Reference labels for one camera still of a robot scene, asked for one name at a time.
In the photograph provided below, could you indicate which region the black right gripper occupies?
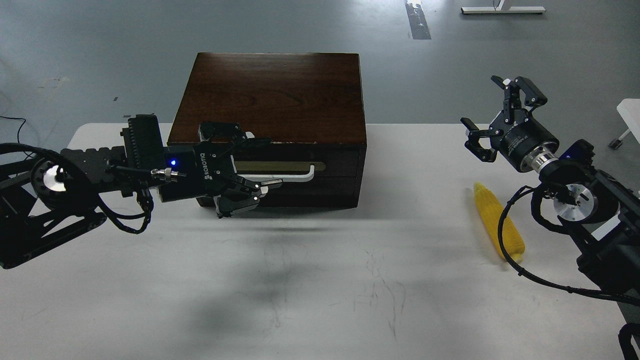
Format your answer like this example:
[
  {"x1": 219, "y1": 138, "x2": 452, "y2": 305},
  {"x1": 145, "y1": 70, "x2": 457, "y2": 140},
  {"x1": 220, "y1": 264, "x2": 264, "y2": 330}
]
[{"x1": 460, "y1": 75, "x2": 560, "y2": 173}]

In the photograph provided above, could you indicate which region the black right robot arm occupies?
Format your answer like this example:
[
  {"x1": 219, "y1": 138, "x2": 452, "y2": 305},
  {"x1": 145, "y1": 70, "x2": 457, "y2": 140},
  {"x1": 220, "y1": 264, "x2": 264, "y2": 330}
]
[{"x1": 461, "y1": 75, "x2": 639, "y2": 307}]

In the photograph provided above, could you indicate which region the black floor cable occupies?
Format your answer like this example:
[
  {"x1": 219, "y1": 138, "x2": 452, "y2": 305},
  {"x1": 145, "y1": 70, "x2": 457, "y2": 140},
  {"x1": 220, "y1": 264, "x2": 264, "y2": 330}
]
[{"x1": 0, "y1": 116, "x2": 27, "y2": 146}]

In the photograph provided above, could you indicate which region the white furniture at right edge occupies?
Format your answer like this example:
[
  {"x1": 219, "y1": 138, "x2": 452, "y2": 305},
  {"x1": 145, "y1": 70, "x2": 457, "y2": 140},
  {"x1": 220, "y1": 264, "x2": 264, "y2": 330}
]
[{"x1": 608, "y1": 98, "x2": 640, "y2": 150}]

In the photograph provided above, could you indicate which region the wooden drawer with white handle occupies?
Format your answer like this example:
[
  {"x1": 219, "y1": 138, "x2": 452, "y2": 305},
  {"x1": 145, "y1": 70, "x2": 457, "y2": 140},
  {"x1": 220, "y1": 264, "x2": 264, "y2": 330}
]
[{"x1": 197, "y1": 144, "x2": 362, "y2": 208}]

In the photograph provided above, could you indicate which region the dark wooden drawer cabinet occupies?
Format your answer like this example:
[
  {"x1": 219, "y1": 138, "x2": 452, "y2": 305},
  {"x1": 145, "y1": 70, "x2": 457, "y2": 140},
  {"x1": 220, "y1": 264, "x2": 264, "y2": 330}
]
[{"x1": 167, "y1": 52, "x2": 367, "y2": 209}]

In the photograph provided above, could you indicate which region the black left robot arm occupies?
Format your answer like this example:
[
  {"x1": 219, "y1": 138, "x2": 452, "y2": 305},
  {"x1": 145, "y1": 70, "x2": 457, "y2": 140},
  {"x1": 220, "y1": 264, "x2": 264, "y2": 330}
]
[{"x1": 0, "y1": 115, "x2": 283, "y2": 269}]

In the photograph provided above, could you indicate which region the yellow corn cob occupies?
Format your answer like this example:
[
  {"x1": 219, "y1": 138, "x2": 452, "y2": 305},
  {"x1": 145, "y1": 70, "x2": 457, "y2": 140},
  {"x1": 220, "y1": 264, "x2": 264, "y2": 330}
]
[{"x1": 473, "y1": 181, "x2": 526, "y2": 264}]

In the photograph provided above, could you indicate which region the grey floor tape strip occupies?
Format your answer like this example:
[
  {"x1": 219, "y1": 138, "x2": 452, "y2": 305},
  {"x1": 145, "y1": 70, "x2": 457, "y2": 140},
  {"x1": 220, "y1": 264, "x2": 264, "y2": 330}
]
[{"x1": 404, "y1": 0, "x2": 432, "y2": 40}]

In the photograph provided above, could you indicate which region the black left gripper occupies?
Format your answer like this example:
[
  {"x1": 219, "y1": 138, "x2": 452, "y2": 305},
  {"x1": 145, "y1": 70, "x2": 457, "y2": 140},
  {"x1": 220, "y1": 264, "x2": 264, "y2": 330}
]
[{"x1": 158, "y1": 121, "x2": 284, "y2": 219}]

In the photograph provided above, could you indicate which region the white table leg base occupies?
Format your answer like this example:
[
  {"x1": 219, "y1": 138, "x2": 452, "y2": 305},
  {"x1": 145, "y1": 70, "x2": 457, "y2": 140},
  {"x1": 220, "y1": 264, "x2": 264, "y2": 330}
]
[{"x1": 460, "y1": 0, "x2": 547, "y2": 15}]

